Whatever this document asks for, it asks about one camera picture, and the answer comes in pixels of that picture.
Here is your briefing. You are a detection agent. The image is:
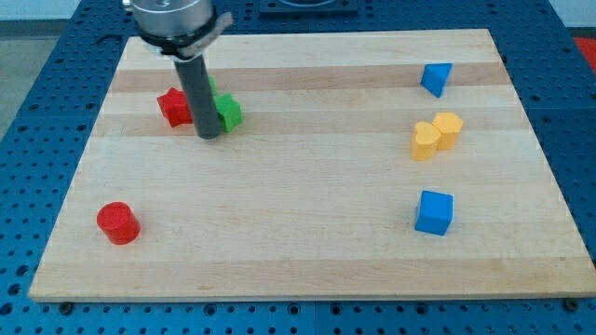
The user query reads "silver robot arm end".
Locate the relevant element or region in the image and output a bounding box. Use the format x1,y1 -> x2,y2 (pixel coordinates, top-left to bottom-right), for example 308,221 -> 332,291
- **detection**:
122,0 -> 234,62

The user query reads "green star block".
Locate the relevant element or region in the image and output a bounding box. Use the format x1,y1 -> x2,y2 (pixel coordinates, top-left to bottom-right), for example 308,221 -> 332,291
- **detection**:
214,94 -> 243,133

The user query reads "red star block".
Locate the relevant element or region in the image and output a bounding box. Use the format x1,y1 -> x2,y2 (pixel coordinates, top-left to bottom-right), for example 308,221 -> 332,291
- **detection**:
156,87 -> 193,127

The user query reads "light wooden board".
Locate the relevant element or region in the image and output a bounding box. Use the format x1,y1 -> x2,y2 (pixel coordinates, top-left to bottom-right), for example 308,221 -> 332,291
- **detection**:
29,29 -> 595,302

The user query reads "green block behind rod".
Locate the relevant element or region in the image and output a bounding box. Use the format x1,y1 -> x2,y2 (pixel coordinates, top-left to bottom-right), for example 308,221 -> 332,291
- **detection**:
208,75 -> 218,96

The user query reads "yellow heart block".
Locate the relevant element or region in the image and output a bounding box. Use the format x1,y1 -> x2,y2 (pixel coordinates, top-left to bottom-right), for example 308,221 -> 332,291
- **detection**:
411,121 -> 441,161

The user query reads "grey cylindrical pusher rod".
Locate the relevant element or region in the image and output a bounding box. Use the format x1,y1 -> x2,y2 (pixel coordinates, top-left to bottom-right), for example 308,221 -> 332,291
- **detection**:
174,56 -> 223,140

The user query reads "blue cube block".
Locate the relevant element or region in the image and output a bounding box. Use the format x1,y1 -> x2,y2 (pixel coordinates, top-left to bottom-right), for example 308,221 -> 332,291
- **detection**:
414,190 -> 454,235

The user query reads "yellow hexagon block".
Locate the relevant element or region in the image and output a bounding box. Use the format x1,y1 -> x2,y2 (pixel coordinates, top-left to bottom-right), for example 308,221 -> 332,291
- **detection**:
432,112 -> 464,150

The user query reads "blue triangle block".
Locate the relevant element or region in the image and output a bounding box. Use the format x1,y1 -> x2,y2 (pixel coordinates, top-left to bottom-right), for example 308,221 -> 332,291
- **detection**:
420,63 -> 453,98

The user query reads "red cylinder block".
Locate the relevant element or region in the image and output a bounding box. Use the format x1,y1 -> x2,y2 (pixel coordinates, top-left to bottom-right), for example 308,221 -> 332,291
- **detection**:
96,202 -> 141,245

